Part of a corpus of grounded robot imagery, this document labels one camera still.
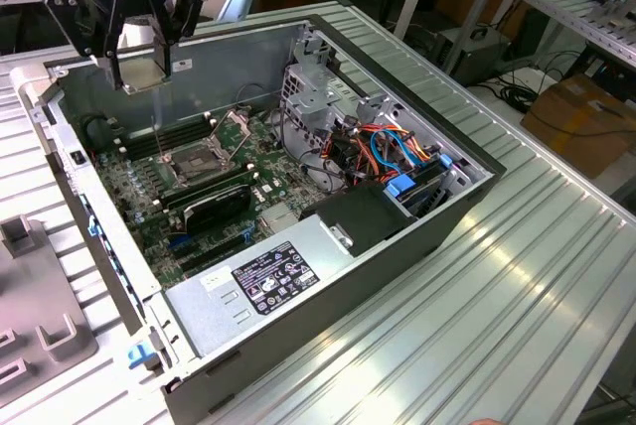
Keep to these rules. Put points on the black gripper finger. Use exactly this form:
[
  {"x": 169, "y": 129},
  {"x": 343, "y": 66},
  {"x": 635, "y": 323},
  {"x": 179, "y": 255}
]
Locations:
[
  {"x": 191, "y": 13},
  {"x": 110, "y": 38}
]

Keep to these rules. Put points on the silver square CPU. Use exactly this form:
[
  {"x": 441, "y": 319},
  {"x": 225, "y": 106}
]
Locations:
[{"x": 141, "y": 72}]

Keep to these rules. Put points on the CPU socket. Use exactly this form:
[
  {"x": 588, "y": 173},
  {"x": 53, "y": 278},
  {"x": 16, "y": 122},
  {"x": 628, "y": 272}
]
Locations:
[{"x": 195, "y": 163}]

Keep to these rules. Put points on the thin metal locking lever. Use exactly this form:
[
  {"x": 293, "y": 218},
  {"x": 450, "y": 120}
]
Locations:
[{"x": 158, "y": 137}]

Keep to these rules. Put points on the silver metal drive cage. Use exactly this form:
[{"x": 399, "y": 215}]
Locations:
[{"x": 308, "y": 102}]

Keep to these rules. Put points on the green motherboard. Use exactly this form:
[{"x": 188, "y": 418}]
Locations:
[{"x": 270, "y": 167}]

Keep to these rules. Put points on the black RAM stick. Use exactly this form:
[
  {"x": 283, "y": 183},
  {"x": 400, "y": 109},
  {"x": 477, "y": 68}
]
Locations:
[{"x": 218, "y": 191}]

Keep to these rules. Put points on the small silver heatsink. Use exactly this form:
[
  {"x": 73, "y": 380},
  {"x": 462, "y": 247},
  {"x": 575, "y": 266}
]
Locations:
[{"x": 279, "y": 219}]

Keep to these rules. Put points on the black plastic drive cover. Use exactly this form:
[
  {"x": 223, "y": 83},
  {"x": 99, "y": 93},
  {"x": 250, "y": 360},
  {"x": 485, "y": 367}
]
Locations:
[{"x": 358, "y": 216}]

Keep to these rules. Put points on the grey parts rack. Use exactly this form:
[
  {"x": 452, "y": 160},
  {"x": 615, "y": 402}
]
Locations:
[{"x": 35, "y": 296}]

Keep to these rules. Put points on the blue disk carrier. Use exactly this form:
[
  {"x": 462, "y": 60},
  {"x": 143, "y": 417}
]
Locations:
[{"x": 399, "y": 188}]

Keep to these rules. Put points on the black power supply label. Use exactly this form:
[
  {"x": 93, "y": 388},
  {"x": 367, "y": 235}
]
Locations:
[{"x": 274, "y": 277}]

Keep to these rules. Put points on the black box under desk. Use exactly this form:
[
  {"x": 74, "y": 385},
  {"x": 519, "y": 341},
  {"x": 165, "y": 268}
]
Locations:
[{"x": 472, "y": 57}]

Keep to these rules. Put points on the silver power supply unit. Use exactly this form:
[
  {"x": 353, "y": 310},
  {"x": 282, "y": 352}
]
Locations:
[{"x": 199, "y": 311}]

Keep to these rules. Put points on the blue case latch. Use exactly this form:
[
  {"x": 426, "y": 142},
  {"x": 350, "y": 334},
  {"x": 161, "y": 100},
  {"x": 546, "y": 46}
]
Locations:
[{"x": 139, "y": 355}]

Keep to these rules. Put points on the open grey PC case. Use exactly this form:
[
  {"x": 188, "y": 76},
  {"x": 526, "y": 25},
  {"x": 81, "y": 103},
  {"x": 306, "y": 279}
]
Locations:
[{"x": 437, "y": 216}]

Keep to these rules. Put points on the brown cardboard box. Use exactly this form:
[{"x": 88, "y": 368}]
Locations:
[{"x": 576, "y": 132}]

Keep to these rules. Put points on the white sticker on case wall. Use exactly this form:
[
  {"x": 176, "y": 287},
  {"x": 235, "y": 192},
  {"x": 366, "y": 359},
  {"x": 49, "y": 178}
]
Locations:
[{"x": 182, "y": 65}]

